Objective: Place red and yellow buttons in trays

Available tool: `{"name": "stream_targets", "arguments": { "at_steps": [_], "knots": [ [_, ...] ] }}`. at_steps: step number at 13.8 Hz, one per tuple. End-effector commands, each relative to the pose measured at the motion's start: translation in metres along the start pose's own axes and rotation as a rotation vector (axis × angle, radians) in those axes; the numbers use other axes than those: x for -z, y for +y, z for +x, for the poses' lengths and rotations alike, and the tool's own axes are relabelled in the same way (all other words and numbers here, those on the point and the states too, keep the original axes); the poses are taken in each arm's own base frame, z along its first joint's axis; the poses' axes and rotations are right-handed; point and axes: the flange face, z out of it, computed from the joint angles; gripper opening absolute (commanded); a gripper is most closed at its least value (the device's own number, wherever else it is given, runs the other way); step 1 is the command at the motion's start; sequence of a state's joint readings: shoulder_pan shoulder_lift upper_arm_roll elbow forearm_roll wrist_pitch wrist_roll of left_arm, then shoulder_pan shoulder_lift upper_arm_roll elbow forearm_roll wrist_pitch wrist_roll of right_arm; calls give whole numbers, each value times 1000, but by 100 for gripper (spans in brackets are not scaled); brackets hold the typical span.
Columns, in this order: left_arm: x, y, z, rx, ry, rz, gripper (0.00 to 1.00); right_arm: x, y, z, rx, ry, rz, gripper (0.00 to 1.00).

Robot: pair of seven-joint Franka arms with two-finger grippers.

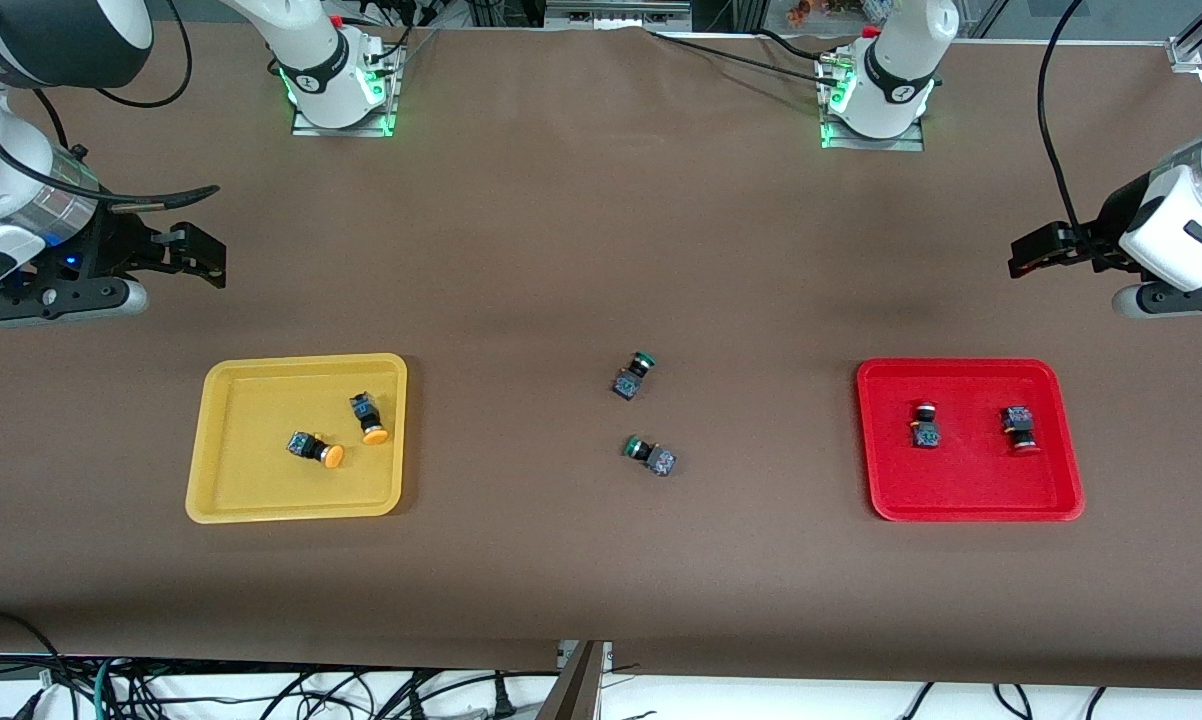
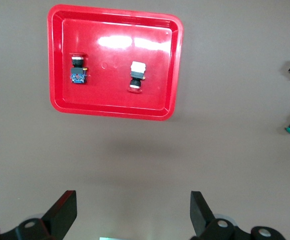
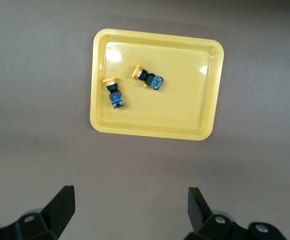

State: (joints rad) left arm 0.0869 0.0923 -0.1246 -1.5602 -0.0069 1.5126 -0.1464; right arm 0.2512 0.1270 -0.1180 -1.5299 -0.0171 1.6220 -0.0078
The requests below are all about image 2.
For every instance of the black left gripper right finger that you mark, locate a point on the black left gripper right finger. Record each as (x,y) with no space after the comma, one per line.
(199,215)

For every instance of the red push button switch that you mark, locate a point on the red push button switch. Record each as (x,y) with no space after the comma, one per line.
(78,75)
(137,75)

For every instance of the red plastic tray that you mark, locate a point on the red plastic tray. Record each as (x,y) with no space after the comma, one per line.
(109,100)

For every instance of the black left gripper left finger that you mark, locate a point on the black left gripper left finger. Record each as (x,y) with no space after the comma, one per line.
(62,212)

